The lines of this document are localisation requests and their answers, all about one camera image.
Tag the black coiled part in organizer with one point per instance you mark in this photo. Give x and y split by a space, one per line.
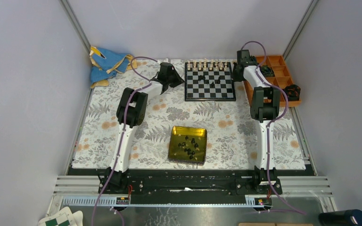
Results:
267 71

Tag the black chess pieces in tray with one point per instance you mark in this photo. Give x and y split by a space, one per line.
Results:
189 147

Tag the blue yellow cloth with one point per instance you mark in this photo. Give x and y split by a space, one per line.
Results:
107 64

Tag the black part at tray edge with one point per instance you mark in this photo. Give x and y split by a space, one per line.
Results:
293 92

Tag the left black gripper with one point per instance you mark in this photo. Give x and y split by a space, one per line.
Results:
176 79

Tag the black white chess board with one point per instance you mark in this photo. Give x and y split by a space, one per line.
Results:
195 90

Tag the floral patterned table mat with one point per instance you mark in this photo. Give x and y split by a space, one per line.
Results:
231 133

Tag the black mounting base rail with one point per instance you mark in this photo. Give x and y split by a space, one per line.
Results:
148 181

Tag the row of white chess pieces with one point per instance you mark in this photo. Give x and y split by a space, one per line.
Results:
209 65

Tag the yellow metal tray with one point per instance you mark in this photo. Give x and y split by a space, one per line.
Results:
177 133

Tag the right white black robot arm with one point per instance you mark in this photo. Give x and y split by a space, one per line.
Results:
264 110

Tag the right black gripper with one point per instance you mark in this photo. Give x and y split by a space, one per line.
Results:
233 77

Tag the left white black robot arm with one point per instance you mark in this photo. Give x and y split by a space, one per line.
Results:
131 112

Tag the black cylinder bottle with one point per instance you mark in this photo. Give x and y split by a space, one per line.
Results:
341 218

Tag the green white checkered paper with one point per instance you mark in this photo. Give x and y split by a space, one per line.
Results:
65 217

